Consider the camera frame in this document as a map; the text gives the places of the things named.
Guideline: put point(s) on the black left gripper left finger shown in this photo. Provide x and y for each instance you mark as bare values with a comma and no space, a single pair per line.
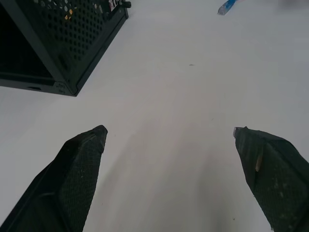
72,178

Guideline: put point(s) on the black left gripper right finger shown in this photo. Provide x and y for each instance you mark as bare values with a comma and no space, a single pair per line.
275,178

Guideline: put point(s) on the black perforated computer case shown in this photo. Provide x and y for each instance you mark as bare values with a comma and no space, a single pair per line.
60,41

